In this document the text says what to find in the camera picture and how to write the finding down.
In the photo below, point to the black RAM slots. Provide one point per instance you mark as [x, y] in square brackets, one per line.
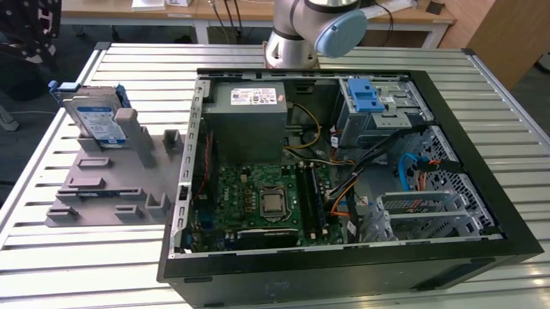
[305, 199]

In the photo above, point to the white cardboard box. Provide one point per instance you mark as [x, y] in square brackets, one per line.
[148, 4]

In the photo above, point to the grey metal stand foot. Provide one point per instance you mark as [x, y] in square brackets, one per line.
[8, 120]

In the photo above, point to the small white labelled box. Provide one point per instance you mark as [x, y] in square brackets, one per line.
[178, 2]

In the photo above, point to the wooden desk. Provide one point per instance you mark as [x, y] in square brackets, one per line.
[107, 11]

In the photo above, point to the green RAM stick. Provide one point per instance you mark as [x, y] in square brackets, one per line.
[99, 194]

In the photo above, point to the metal disk bay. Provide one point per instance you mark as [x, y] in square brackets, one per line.
[379, 225]

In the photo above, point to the green motherboard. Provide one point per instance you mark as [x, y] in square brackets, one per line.
[234, 206]

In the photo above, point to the metal optical drive cage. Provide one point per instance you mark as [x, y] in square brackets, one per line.
[365, 128]

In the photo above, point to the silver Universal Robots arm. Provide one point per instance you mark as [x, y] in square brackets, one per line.
[293, 48]

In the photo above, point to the hard disk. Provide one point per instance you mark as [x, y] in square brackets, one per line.
[96, 122]

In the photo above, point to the black graphics card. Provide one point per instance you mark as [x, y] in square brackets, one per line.
[266, 239]

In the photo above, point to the CPU socket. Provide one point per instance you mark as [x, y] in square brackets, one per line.
[275, 189]

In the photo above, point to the grey power supply unit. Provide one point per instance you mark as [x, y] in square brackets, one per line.
[241, 135]

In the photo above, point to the black open PC case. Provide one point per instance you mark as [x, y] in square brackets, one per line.
[301, 277]

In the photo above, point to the blue plastic drive latch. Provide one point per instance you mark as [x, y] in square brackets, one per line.
[365, 95]

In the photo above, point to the grey parts rack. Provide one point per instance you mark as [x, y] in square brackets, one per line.
[111, 177]

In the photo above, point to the silver CPU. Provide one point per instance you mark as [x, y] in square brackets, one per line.
[273, 204]

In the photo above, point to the small dark box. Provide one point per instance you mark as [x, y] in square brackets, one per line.
[437, 8]

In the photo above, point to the black mesh office chair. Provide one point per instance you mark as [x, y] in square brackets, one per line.
[22, 87]

